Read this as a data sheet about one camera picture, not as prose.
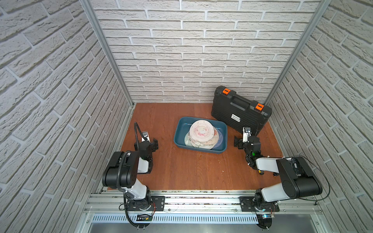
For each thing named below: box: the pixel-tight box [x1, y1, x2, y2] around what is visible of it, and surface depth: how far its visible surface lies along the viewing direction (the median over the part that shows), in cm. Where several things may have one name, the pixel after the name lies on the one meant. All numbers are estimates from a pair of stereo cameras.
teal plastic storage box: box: [173, 116, 228, 154], surface depth 99 cm
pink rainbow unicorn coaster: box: [189, 119, 215, 143], surface depth 102 cm
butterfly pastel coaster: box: [184, 131, 215, 150], surface depth 96 cm
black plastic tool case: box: [211, 85, 273, 136], surface depth 90 cm
